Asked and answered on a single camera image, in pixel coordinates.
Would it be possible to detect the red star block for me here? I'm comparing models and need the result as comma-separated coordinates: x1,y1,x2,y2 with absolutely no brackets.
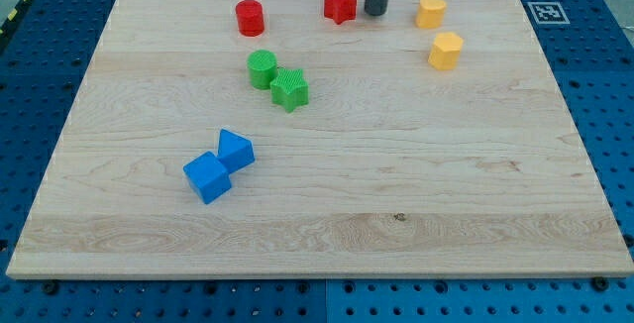
324,0,357,25

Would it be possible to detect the green star block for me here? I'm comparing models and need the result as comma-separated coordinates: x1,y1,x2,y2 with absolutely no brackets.
269,68,309,113

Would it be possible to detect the yellow heart block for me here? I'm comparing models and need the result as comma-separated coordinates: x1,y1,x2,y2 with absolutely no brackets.
415,0,447,29

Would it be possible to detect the yellow pentagon block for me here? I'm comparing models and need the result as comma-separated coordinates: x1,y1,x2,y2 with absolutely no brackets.
428,32,464,70

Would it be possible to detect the red cylinder block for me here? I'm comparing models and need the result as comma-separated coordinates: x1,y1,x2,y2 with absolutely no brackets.
235,0,265,37

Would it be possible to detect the green cylinder block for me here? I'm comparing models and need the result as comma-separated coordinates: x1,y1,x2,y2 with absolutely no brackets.
247,50,277,90

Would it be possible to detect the white fiducial marker tag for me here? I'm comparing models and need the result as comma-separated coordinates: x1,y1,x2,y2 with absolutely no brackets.
528,1,570,25

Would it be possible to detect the wooden board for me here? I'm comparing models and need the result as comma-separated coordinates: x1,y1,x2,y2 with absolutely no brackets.
7,0,633,280

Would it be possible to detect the blue triangle block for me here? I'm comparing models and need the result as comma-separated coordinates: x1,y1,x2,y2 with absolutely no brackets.
218,129,255,173

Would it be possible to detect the blue cube block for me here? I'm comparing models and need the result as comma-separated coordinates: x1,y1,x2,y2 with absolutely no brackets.
183,152,232,204

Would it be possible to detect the black bolt front right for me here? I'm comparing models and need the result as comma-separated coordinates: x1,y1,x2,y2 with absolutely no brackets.
591,276,610,292

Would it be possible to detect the black bolt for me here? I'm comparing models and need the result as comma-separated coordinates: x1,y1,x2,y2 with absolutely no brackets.
591,276,610,292
41,280,59,295

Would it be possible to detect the black bolt front left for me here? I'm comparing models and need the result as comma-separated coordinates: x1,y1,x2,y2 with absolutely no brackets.
41,280,59,295

